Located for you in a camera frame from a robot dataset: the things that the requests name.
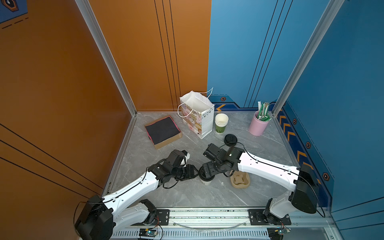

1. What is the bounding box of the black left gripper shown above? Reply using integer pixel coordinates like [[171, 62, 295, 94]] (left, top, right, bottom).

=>
[[170, 164, 201, 181]]

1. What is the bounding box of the black plastic cup lid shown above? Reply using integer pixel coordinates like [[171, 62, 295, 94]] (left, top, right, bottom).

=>
[[199, 167, 215, 181]]

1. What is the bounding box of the white paper cup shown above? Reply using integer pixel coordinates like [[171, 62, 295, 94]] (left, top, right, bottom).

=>
[[201, 180, 212, 186]]

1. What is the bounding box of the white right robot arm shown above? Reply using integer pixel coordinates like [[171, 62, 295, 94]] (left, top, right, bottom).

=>
[[200, 144, 320, 225]]

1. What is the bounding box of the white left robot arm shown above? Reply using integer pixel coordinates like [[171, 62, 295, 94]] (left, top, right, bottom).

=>
[[74, 150, 195, 240]]

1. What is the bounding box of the stack of pulp cup carriers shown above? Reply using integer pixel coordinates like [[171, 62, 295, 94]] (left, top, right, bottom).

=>
[[230, 171, 251, 189]]

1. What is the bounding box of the stack of black cup lids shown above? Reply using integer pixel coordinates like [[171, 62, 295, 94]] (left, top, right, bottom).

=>
[[224, 134, 238, 147]]

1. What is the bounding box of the cardboard napkin box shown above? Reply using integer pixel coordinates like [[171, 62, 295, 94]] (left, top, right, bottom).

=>
[[145, 116, 183, 150]]

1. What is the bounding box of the stack of green paper cups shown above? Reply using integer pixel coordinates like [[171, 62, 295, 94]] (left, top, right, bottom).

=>
[[215, 114, 229, 134]]

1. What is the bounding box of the cartoon animal paper gift bag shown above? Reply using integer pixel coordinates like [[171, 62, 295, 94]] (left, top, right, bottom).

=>
[[177, 88, 215, 139]]

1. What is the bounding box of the pink straw holder cup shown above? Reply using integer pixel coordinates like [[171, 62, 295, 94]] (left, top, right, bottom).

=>
[[249, 111, 269, 136]]

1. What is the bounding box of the small green circuit board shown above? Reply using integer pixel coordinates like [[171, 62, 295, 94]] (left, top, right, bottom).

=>
[[138, 229, 159, 240]]

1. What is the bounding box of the bundle of wrapped straws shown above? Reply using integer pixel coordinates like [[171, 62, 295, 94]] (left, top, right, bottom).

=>
[[257, 101, 271, 122]]

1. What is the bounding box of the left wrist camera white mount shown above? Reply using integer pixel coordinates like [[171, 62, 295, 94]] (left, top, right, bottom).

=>
[[180, 150, 190, 166]]

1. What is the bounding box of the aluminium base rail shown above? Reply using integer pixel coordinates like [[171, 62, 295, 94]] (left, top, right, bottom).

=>
[[109, 207, 343, 240]]

